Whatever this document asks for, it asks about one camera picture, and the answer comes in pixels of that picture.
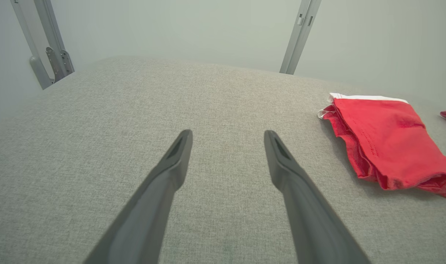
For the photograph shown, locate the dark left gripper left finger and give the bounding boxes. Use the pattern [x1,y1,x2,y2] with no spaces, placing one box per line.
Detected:
[83,129,193,264]

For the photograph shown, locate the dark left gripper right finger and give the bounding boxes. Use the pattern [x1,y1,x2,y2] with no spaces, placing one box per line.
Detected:
[263,130,372,264]

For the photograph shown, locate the plain red shorts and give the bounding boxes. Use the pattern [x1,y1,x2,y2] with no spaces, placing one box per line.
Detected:
[317,93,446,201]

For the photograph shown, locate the plain grey metal frame post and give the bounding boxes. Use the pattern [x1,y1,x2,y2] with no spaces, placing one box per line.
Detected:
[279,0,322,75]

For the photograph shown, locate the grey metal post with bracket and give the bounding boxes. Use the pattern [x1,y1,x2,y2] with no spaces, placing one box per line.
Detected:
[10,0,75,90]

